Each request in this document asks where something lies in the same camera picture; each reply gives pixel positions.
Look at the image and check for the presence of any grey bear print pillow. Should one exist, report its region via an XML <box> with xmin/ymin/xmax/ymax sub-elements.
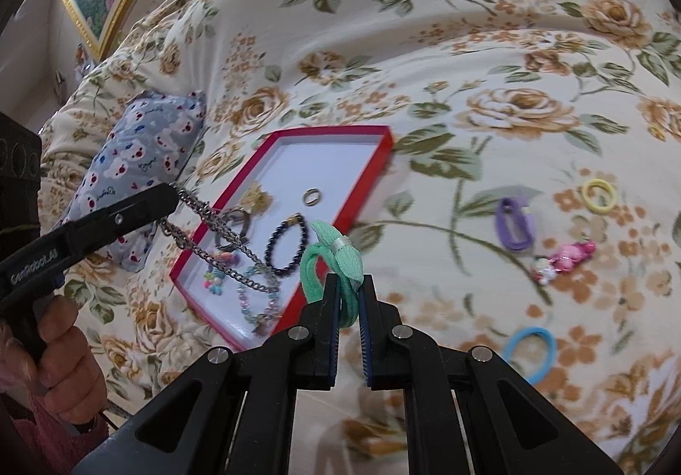
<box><xmin>63</xmin><ymin>89</ymin><xmax>208</xmax><ymax>272</ymax></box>

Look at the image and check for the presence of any chain necklace with gold pendant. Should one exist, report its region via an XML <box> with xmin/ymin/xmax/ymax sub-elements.
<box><xmin>160</xmin><ymin>181</ymin><xmax>283</xmax><ymax>295</ymax></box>

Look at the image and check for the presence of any blue hair tie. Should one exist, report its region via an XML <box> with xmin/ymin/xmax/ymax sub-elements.
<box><xmin>500</xmin><ymin>327</ymin><xmax>558</xmax><ymax>384</ymax></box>

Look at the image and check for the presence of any purple hair tie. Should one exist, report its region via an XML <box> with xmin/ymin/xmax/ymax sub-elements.
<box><xmin>495</xmin><ymin>197</ymin><xmax>535</xmax><ymax>249</ymax></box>

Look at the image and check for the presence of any colourful bead bracelet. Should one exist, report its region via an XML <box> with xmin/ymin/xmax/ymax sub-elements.
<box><xmin>203</xmin><ymin>252</ymin><xmax>243</xmax><ymax>296</ymax></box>

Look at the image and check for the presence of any person's left hand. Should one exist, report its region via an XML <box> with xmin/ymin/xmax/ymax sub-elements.
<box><xmin>0</xmin><ymin>294</ymin><xmax>107</xmax><ymax>425</ymax></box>

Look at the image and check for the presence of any red shallow box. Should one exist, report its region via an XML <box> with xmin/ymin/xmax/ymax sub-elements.
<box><xmin>169</xmin><ymin>125</ymin><xmax>395</xmax><ymax>353</ymax></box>

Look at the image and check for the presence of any crystal bead chain bracelet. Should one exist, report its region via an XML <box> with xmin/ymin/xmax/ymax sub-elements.
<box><xmin>237</xmin><ymin>265</ymin><xmax>283</xmax><ymax>335</ymax></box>

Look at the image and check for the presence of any yellow hair tie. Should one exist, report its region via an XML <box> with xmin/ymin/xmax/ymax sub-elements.
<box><xmin>581</xmin><ymin>178</ymin><xmax>619</xmax><ymax>212</ymax></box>

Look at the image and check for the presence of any green hair tie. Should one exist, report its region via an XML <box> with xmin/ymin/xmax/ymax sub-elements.
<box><xmin>299</xmin><ymin>220</ymin><xmax>365</xmax><ymax>329</ymax></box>

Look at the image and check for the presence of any black perforated box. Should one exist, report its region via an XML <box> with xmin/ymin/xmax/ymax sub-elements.
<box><xmin>0</xmin><ymin>113</ymin><xmax>42</xmax><ymax>236</ymax></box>

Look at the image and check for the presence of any black bead bracelet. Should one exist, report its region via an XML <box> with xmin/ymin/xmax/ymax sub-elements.
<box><xmin>264</xmin><ymin>213</ymin><xmax>309</xmax><ymax>278</ymax></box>

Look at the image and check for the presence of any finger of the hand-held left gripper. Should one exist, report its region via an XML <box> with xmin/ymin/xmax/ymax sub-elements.
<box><xmin>50</xmin><ymin>184</ymin><xmax>180</xmax><ymax>268</ymax></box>

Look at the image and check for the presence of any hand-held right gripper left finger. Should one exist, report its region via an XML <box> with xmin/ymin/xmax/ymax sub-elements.
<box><xmin>72</xmin><ymin>273</ymin><xmax>341</xmax><ymax>475</ymax></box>

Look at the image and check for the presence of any person's left forearm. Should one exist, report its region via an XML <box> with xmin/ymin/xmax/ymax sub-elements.
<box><xmin>0</xmin><ymin>382</ymin><xmax>112</xmax><ymax>475</ymax></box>

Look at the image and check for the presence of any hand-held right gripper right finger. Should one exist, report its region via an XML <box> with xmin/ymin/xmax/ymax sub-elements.
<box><xmin>359</xmin><ymin>274</ymin><xmax>626</xmax><ymax>475</ymax></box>

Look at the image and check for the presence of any floral blanket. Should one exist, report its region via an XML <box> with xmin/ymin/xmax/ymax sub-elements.
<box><xmin>32</xmin><ymin>0</ymin><xmax>681</xmax><ymax>475</ymax></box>

